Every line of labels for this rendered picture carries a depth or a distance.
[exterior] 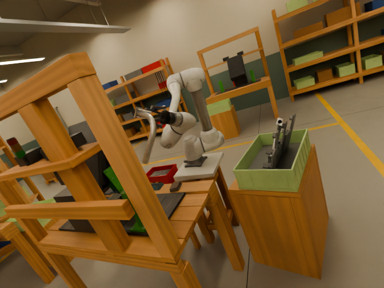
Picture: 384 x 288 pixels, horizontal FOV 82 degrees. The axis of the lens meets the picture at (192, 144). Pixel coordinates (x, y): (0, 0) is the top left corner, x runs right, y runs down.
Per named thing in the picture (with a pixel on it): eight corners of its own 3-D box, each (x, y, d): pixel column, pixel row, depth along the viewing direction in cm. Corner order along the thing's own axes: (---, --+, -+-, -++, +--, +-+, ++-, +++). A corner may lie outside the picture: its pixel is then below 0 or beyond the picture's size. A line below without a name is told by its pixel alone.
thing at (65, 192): (93, 215, 189) (72, 182, 178) (118, 215, 174) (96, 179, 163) (76, 231, 174) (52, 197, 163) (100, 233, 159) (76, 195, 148)
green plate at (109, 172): (124, 186, 181) (108, 166, 178) (130, 184, 177) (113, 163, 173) (114, 196, 172) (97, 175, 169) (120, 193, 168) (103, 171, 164)
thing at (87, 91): (43, 233, 197) (-30, 136, 166) (181, 244, 123) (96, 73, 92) (32, 242, 189) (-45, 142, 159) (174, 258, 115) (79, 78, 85)
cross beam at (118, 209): (16, 214, 175) (10, 204, 172) (135, 213, 111) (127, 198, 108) (10, 218, 171) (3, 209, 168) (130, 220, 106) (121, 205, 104)
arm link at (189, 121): (187, 119, 131) (175, 134, 137) (202, 121, 143) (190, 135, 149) (177, 107, 136) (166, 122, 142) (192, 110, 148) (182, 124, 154)
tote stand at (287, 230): (274, 210, 244) (256, 147, 219) (328, 216, 212) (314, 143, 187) (253, 262, 196) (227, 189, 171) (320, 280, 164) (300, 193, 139)
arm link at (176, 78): (165, 82, 172) (181, 76, 172) (163, 74, 186) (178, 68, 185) (170, 96, 181) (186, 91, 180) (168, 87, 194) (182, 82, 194)
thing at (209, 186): (99, 200, 250) (92, 190, 245) (220, 195, 175) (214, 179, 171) (89, 209, 239) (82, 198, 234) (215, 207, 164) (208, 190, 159)
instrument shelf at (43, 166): (31, 163, 172) (28, 159, 171) (108, 145, 127) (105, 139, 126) (-4, 182, 152) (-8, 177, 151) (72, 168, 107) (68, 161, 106)
